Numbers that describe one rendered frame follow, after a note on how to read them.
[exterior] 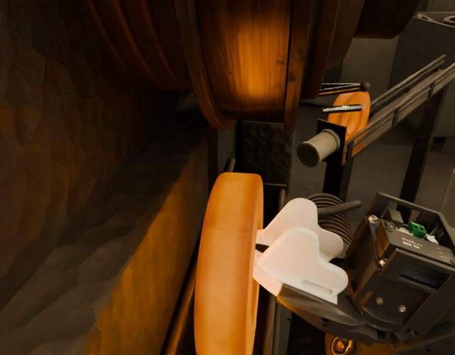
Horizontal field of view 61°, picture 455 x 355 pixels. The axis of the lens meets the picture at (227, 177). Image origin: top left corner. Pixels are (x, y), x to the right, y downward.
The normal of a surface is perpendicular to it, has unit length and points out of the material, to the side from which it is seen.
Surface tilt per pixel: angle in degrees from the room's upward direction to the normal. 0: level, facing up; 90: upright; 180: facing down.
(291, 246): 90
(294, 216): 88
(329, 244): 88
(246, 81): 132
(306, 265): 90
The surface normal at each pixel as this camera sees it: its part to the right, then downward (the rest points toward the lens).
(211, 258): -0.12, -0.30
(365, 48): -0.41, 0.44
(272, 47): -0.15, 0.88
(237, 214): -0.07, -0.64
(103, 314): 0.92, -0.25
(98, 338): 0.99, 0.09
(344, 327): -0.15, 0.50
